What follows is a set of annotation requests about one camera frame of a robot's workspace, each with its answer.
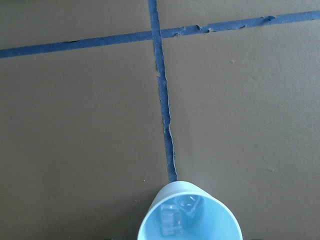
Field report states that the clear ice cube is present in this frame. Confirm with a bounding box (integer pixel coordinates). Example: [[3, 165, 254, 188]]
[[160, 203, 183, 237]]

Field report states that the light blue cup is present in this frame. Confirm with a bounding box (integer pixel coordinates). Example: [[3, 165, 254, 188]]
[[137, 181, 243, 240]]

